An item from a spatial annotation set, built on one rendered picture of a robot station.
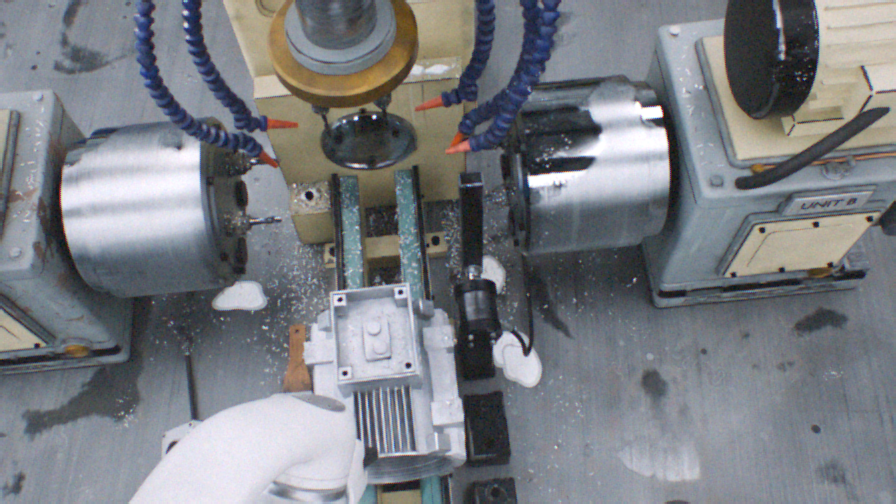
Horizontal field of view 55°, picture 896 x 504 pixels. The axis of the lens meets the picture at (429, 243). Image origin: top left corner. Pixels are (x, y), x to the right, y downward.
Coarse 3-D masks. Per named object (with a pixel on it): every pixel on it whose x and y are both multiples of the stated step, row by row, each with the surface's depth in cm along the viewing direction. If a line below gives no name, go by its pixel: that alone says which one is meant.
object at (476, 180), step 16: (464, 176) 102; (480, 176) 102; (464, 192) 103; (480, 192) 103; (464, 208) 106; (480, 208) 107; (464, 224) 110; (480, 224) 110; (464, 240) 114; (480, 240) 115; (464, 256) 118; (480, 256) 119; (464, 272) 123; (480, 272) 122
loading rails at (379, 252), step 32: (352, 192) 140; (416, 192) 139; (352, 224) 138; (416, 224) 137; (352, 256) 135; (384, 256) 143; (416, 256) 135; (352, 288) 133; (416, 288) 132; (448, 320) 140; (448, 480) 118
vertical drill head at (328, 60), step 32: (288, 0) 105; (320, 0) 91; (352, 0) 92; (384, 0) 101; (288, 32) 100; (320, 32) 96; (352, 32) 96; (384, 32) 99; (416, 32) 102; (288, 64) 100; (320, 64) 98; (352, 64) 98; (384, 64) 100; (320, 96) 99; (352, 96) 99; (384, 96) 105
